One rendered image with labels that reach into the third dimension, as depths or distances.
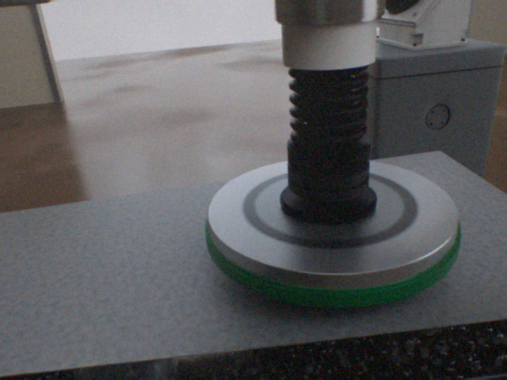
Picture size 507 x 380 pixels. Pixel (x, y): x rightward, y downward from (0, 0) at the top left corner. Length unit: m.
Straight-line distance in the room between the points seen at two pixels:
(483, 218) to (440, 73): 0.92
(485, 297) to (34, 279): 0.39
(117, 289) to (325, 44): 0.27
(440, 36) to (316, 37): 1.14
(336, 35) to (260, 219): 0.16
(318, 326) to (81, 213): 0.33
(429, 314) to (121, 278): 0.26
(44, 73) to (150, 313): 5.06
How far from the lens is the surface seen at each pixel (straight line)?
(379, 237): 0.35
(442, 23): 1.44
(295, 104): 0.35
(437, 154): 0.67
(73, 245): 0.50
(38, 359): 0.38
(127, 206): 0.56
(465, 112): 1.48
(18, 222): 0.59
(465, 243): 0.47
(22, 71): 5.43
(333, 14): 0.31
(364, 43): 0.33
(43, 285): 0.45
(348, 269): 0.31
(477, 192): 0.57
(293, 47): 0.33
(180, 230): 0.48
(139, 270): 0.43
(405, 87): 1.35
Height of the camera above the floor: 1.06
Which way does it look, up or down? 26 degrees down
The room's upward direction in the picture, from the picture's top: 4 degrees counter-clockwise
